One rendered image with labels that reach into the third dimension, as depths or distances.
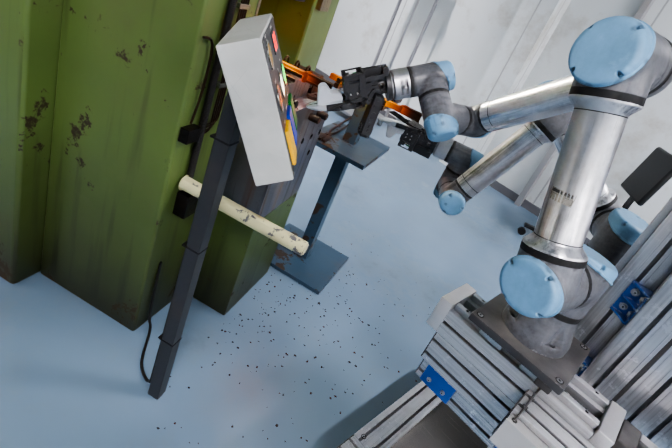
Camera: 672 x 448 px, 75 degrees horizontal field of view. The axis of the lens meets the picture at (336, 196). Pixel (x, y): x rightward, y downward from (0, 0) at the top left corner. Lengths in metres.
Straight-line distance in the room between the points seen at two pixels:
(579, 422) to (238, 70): 0.96
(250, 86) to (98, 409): 1.13
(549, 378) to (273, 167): 0.69
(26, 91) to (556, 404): 1.56
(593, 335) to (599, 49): 0.72
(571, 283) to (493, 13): 4.34
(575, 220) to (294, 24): 1.31
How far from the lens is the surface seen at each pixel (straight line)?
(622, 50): 0.85
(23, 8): 1.49
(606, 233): 1.50
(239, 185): 1.60
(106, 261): 1.71
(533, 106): 1.08
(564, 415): 1.12
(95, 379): 1.68
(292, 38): 1.84
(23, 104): 1.57
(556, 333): 1.07
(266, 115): 0.85
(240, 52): 0.82
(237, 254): 1.73
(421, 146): 1.48
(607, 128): 0.87
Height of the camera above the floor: 1.35
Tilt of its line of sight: 26 degrees down
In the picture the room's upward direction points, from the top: 23 degrees clockwise
